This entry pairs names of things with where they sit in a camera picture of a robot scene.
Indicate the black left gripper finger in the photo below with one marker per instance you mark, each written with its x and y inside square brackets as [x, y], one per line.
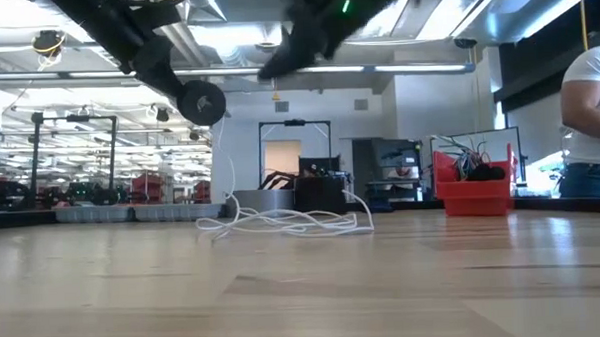
[177, 90]

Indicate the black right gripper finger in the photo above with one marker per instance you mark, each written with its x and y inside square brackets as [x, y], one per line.
[286, 64]

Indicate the black plastic spool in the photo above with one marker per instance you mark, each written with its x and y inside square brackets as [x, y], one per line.
[213, 104]

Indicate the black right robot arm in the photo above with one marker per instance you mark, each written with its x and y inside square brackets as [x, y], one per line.
[369, 1]

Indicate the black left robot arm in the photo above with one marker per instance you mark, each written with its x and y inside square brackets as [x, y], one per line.
[100, 25]

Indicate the background black robot arm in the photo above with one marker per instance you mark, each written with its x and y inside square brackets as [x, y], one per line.
[275, 178]
[6, 194]
[88, 192]

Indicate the yellow ceiling drop plug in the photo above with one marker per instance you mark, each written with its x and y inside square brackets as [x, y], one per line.
[276, 91]

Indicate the long ceiling light bar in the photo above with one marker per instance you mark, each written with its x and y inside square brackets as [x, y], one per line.
[401, 68]

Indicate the red shelving unit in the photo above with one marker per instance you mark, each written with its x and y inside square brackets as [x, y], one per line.
[202, 192]
[148, 189]

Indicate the grey plastic tray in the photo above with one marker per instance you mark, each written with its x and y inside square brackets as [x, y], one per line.
[179, 213]
[94, 214]

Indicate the black equipment cart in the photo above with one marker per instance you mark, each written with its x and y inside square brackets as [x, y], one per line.
[379, 156]

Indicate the small blue black spool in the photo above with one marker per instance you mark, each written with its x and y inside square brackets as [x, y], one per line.
[379, 206]

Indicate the red plastic bin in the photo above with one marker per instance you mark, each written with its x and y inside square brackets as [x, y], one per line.
[474, 202]

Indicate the person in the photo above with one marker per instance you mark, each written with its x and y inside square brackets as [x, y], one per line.
[594, 128]

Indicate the grey wall vent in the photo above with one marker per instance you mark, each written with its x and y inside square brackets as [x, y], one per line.
[282, 106]
[361, 104]

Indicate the black gantry frame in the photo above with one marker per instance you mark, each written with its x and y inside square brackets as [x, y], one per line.
[294, 122]
[112, 145]

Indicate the grey duct tape roll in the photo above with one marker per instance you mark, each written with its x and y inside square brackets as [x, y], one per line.
[266, 199]

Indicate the ceiling dome camera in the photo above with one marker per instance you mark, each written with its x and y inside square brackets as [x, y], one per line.
[466, 42]

